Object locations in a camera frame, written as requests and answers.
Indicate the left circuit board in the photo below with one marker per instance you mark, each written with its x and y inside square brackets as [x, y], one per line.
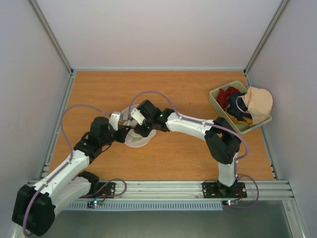
[94, 204]

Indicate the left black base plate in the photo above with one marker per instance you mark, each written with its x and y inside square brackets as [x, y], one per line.
[100, 190]

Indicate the aluminium front rail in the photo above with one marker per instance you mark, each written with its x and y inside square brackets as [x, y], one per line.
[193, 190]

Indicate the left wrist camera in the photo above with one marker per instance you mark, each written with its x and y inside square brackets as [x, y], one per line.
[115, 119]

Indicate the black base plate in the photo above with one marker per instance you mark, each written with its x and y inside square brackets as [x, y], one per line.
[100, 190]
[214, 189]

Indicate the right circuit board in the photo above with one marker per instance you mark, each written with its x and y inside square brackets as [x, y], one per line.
[231, 202]

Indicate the navy blue garment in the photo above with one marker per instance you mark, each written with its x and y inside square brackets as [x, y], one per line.
[237, 107]

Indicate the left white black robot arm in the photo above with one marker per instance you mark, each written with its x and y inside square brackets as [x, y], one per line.
[37, 206]

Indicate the grey slotted cable duct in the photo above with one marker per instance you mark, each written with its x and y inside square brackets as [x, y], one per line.
[120, 206]

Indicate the aluminium frame post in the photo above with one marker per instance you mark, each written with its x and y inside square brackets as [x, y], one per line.
[267, 33]
[34, 4]

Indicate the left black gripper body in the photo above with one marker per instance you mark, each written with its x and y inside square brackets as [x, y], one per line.
[120, 139]

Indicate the left aluminium frame post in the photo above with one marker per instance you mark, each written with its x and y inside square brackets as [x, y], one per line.
[34, 4]

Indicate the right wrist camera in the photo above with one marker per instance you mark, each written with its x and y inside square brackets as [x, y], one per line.
[136, 115]

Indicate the beige bra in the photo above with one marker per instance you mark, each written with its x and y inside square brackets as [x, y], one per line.
[259, 104]

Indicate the circuit board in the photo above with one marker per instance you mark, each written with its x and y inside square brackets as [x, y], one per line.
[231, 202]
[94, 204]

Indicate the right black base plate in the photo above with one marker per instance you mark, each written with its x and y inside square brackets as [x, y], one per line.
[214, 189]

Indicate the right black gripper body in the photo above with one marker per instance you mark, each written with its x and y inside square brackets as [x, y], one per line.
[139, 128]

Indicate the green perforated plastic basket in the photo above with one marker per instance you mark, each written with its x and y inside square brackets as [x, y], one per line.
[240, 128]

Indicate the left aluminium side rail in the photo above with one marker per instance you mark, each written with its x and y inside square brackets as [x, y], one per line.
[49, 150]

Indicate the right aluminium frame post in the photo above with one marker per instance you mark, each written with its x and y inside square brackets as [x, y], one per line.
[267, 33]

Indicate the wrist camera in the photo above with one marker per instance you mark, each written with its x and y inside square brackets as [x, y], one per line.
[115, 119]
[136, 115]

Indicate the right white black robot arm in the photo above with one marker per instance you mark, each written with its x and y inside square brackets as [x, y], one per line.
[222, 142]

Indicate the yellow garment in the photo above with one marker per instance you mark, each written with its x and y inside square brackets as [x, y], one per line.
[242, 120]

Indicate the red garment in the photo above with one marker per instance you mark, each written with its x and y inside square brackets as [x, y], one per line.
[223, 96]

